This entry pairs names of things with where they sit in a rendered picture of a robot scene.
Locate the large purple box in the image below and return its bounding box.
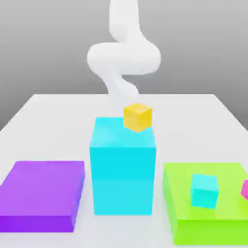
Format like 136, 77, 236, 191
0, 160, 86, 233

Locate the large green box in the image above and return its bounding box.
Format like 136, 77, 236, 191
162, 162, 248, 246

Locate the small cyan cube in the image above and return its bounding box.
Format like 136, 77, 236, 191
190, 173, 220, 210

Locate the small yellow cube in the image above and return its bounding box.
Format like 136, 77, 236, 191
123, 103, 153, 134

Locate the small pink cube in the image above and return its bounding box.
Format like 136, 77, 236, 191
240, 179, 248, 201

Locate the large cyan box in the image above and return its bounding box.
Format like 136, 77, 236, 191
89, 116, 157, 216

